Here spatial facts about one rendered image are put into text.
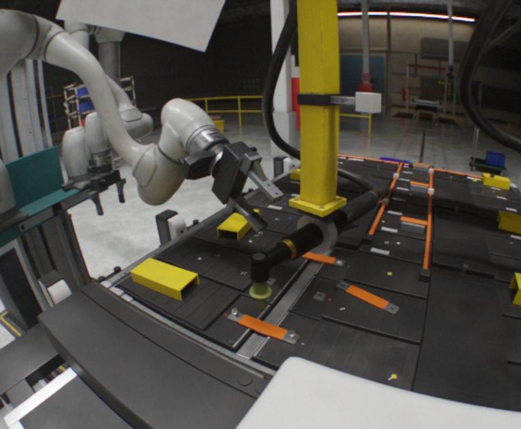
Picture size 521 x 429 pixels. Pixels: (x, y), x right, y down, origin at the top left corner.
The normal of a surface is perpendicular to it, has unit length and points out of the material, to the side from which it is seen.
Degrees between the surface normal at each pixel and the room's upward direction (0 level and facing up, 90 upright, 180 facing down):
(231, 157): 90
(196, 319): 0
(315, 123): 90
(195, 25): 90
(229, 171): 90
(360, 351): 0
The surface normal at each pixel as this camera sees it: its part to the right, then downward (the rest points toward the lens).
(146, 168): -0.17, 0.31
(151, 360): -0.04, -0.91
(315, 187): -0.72, 0.31
